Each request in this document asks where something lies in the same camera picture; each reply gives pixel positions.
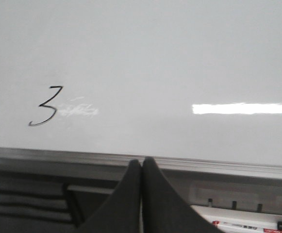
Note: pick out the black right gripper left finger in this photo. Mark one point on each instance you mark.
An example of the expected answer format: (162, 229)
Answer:
(120, 212)

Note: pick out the white plastic marker tray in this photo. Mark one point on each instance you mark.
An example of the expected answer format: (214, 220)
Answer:
(242, 217)

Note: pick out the white whiteboard with aluminium frame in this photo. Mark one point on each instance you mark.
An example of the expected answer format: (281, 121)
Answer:
(197, 84)

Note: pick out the grey metal whiteboard stand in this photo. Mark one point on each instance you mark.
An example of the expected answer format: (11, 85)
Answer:
(35, 195)

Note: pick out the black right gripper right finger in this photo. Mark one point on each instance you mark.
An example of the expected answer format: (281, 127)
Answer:
(163, 210)

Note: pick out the red capped marker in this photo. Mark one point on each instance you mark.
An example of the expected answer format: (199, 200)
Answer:
(240, 228)

